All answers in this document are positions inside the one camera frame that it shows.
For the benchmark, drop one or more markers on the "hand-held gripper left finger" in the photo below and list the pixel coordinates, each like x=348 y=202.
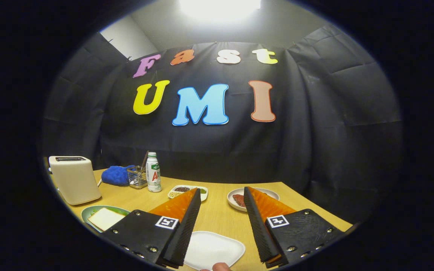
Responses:
x=185 y=233

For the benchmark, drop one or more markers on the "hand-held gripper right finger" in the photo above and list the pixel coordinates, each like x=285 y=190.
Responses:
x=256 y=229

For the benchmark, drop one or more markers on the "toasted bread slice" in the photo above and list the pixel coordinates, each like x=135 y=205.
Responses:
x=106 y=219

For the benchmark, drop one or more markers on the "small white dish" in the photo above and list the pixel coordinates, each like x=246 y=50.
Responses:
x=213 y=248

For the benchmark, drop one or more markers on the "red meat slices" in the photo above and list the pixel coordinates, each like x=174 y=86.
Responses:
x=239 y=200

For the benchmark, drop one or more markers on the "white bowl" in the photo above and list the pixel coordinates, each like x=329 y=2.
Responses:
x=233 y=199

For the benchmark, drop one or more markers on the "white divided bean dish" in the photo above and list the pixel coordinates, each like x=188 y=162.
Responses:
x=181 y=189

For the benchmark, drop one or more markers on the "white drink bottle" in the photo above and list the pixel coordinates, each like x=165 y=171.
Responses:
x=153 y=173

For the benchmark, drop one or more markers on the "brown chopstick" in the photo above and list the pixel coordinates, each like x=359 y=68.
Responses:
x=144 y=160

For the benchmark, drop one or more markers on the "blue cloth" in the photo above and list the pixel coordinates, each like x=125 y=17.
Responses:
x=115 y=175

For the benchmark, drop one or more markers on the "pale green plate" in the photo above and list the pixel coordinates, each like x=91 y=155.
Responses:
x=86 y=214

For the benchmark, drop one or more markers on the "black backdrop cloth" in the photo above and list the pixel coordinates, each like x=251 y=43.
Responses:
x=315 y=131

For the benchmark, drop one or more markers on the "white toaster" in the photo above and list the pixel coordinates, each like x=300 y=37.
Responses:
x=74 y=180

